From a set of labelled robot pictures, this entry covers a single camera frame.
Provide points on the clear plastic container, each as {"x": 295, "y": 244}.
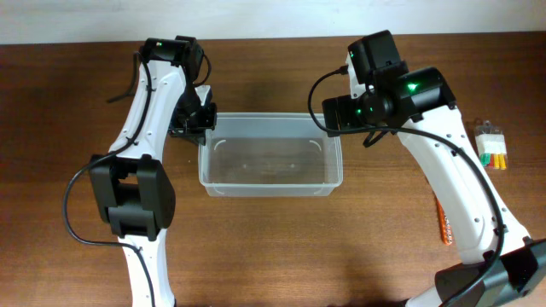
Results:
{"x": 269, "y": 155}

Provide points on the clear bag of wall plugs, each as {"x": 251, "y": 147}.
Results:
{"x": 491, "y": 145}

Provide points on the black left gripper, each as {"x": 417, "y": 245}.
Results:
{"x": 200, "y": 129}

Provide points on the orange bit holder strip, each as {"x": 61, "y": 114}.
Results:
{"x": 444, "y": 225}

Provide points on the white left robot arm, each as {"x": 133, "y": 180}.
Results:
{"x": 133, "y": 193}

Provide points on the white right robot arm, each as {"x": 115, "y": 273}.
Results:
{"x": 500, "y": 262}

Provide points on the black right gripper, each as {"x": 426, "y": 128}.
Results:
{"x": 347, "y": 119}

